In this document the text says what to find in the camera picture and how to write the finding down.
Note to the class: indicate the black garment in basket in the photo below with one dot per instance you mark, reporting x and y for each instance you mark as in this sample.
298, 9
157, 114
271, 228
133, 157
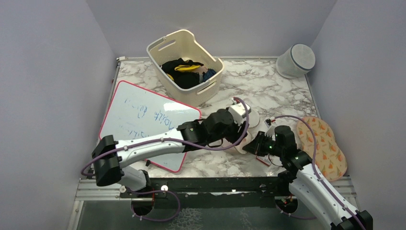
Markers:
186, 84

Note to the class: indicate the pink garment in basket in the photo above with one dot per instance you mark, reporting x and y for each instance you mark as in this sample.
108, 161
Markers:
202, 69

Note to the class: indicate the yellow black bra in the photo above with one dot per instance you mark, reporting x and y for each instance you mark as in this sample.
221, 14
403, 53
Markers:
180, 70

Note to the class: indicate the carrot pattern round cushion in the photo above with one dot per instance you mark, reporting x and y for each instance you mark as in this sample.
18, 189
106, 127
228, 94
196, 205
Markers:
316, 133

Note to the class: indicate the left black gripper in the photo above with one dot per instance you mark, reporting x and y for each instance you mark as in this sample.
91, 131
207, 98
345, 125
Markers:
238, 132

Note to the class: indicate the red framed whiteboard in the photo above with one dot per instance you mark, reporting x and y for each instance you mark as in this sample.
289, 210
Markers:
136, 112

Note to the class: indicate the blue garment in basket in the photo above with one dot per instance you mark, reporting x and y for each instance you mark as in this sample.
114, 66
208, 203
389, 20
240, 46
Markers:
208, 74

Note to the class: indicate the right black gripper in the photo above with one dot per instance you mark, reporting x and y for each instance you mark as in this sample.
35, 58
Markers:
255, 147

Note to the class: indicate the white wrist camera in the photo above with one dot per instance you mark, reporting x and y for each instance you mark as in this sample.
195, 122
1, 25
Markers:
271, 125
238, 111

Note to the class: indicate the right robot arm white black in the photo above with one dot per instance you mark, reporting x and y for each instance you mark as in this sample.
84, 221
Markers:
307, 183

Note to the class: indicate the small red white card box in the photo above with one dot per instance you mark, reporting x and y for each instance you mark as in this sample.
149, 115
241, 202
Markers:
265, 160

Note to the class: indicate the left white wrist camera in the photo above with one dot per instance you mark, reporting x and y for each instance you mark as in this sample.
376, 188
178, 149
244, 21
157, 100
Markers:
238, 111

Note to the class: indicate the cream plastic laundry basket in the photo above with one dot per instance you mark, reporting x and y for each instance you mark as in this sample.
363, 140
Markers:
182, 44

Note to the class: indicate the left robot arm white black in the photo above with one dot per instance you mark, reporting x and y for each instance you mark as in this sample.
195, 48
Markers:
112, 159

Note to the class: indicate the black mounting rail base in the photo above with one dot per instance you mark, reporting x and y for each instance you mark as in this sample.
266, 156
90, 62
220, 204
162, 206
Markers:
220, 192

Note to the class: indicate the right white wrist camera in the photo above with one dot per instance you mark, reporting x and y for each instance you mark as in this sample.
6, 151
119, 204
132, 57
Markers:
271, 125

